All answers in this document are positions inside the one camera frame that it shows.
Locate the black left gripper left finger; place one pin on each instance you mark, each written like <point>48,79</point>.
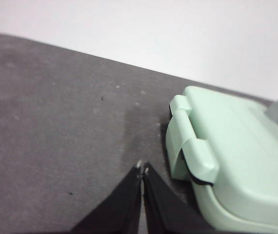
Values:
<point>119,209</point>

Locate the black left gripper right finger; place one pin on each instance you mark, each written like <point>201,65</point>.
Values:
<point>163,209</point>

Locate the mint green breakfast machine base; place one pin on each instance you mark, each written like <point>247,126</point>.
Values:
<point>175,146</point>

